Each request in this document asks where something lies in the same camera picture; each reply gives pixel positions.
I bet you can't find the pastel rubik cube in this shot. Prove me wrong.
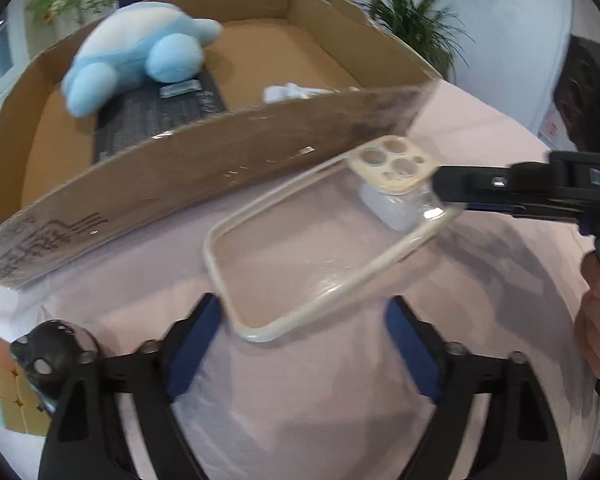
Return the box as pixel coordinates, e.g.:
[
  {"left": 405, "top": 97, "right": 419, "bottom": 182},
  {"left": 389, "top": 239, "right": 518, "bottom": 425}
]
[{"left": 0, "top": 337, "right": 50, "bottom": 437}]

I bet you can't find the black small figurine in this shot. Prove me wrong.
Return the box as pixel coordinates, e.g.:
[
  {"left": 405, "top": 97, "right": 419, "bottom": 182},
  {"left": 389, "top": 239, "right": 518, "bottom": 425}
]
[{"left": 9, "top": 320, "right": 102, "bottom": 415}]

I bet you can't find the black product box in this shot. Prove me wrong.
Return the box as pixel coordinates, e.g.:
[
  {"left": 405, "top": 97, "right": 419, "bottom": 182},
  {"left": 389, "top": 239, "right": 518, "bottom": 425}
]
[{"left": 93, "top": 70, "right": 226, "bottom": 164}]

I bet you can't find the cardboard box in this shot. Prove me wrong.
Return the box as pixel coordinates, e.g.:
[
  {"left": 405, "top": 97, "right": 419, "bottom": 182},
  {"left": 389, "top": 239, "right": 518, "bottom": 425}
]
[{"left": 0, "top": 0, "right": 438, "bottom": 288}]

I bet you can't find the clear phone case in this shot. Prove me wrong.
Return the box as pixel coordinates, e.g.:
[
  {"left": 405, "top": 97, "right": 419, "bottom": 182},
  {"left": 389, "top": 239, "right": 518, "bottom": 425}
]
[{"left": 204, "top": 136, "right": 463, "bottom": 344}]

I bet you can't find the blue plush toy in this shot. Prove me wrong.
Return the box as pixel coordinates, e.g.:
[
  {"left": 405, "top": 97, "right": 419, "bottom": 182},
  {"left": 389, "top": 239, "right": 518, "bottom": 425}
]
[{"left": 61, "top": 1, "right": 223, "bottom": 118}]

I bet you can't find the tall potted palm plant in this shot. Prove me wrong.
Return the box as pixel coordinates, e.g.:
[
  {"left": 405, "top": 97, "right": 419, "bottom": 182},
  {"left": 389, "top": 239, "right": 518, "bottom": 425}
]
[{"left": 363, "top": 0, "right": 465, "bottom": 77}]

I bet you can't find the white item in box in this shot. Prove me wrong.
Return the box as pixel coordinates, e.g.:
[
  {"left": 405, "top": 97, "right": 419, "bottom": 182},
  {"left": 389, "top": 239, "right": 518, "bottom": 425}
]
[{"left": 262, "top": 82, "right": 358, "bottom": 104}]

